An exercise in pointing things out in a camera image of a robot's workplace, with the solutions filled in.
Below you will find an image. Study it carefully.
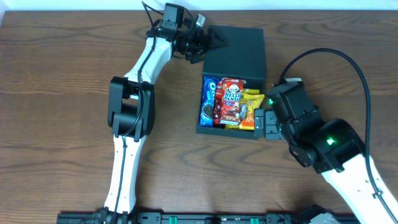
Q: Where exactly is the dark green box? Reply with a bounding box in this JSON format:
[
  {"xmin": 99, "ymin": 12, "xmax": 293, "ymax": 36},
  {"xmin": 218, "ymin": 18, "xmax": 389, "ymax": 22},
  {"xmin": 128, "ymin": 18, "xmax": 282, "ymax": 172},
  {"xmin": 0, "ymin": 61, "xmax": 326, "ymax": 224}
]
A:
[{"xmin": 195, "ymin": 24, "xmax": 267, "ymax": 140}]

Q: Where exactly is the yellow orange snack packet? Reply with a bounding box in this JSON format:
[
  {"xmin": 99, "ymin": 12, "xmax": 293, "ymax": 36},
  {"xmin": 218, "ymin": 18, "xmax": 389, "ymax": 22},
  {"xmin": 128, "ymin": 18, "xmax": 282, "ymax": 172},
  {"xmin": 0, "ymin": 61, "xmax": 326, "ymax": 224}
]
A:
[{"xmin": 239, "ymin": 93, "xmax": 265, "ymax": 130}]

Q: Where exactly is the Hello Panda biscuit box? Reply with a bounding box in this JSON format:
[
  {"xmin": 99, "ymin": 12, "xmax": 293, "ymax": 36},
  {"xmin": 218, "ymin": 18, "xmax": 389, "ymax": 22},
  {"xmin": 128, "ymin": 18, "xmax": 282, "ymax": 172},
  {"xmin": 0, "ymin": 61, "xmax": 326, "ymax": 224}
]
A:
[{"xmin": 213, "ymin": 77, "xmax": 246, "ymax": 125}]

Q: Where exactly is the yellow snack bag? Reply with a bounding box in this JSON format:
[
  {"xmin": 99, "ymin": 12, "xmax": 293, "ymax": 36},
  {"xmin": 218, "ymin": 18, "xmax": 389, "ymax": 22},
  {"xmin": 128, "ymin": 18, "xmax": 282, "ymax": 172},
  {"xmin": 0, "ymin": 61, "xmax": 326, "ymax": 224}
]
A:
[{"xmin": 225, "ymin": 89, "xmax": 264, "ymax": 131}]

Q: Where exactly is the blue Oreo cookie pack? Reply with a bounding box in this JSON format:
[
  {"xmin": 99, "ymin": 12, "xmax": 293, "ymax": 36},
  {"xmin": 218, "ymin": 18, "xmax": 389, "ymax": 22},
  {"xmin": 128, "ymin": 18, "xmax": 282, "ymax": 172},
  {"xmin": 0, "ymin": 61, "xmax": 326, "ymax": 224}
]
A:
[{"xmin": 198, "ymin": 76, "xmax": 220, "ymax": 127}]

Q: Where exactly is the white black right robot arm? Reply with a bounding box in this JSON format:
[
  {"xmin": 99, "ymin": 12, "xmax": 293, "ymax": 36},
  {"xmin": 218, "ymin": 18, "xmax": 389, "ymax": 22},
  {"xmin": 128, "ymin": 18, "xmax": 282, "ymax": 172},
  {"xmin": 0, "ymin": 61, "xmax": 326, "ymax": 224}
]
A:
[{"xmin": 255, "ymin": 78, "xmax": 397, "ymax": 223}]

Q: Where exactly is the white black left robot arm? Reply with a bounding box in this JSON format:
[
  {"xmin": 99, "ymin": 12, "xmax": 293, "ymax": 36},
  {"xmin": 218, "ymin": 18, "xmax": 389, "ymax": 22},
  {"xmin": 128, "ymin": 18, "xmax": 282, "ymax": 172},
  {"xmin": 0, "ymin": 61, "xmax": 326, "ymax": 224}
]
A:
[{"xmin": 96, "ymin": 3, "xmax": 228, "ymax": 223}]

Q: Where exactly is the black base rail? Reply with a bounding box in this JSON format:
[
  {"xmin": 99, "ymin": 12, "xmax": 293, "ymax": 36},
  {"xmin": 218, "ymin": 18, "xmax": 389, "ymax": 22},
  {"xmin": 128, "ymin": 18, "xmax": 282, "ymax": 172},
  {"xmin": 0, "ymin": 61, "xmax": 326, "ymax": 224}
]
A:
[{"xmin": 56, "ymin": 212, "xmax": 361, "ymax": 224}]

